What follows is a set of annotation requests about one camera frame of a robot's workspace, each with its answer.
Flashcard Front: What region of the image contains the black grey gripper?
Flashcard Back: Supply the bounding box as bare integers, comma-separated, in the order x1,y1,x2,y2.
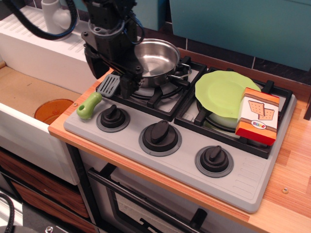
81,20,142,99

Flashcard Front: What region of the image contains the toy cracker box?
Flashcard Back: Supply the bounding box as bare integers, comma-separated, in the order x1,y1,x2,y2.
235,88,279,146

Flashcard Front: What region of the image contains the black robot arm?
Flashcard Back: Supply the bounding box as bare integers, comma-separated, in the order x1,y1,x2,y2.
82,0,145,99

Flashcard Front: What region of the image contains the left black stove knob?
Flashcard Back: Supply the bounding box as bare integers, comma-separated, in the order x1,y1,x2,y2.
96,104,130,133

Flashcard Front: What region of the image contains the black stove knob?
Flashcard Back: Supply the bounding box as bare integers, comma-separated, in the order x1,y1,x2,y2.
195,145,234,178
138,120,182,157
96,104,130,133

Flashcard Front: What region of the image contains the stainless steel pot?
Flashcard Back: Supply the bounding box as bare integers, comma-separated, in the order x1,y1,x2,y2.
134,38,192,88

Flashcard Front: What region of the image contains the middle black stove knob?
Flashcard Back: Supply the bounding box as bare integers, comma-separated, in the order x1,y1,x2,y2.
138,120,182,157

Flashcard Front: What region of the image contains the green plastic plate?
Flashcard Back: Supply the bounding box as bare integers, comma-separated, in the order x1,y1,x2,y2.
195,70,261,118

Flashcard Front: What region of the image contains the grey toy stove top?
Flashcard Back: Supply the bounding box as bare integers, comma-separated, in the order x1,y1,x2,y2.
64,80,296,213

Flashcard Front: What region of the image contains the right black stove knob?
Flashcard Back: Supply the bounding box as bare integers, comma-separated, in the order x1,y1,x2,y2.
195,145,234,178

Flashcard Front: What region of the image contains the left black burner grate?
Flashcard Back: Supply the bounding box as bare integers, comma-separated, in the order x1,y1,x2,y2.
95,56,192,122

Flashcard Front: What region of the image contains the black burner grate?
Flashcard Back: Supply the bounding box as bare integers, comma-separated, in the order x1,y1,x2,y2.
174,67,296,159
95,56,192,122

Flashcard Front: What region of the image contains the white toy sink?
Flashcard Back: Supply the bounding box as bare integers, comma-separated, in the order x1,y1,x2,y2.
0,6,96,185

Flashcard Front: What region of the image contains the orange sink drain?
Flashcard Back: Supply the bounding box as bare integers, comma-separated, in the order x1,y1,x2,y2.
34,99,73,125

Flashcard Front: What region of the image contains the grey toy faucet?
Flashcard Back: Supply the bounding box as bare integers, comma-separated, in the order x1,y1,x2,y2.
41,0,73,41

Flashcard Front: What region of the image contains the right black burner grate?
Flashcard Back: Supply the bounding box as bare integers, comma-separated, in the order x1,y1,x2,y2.
174,67,296,159

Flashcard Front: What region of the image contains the wooden drawer front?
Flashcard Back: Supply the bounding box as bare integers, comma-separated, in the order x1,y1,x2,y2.
0,148,96,233

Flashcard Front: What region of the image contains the grey spatula green handle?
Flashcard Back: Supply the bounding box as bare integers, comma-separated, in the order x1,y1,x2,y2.
76,74,120,119

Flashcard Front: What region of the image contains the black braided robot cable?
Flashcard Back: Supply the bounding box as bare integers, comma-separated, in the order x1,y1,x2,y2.
3,0,78,41

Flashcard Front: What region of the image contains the black oven door handle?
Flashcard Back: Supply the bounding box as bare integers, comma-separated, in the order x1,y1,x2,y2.
87,168,207,233

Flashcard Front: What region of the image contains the black cable bottom left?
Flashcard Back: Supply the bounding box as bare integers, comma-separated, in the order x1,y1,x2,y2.
0,193,16,233

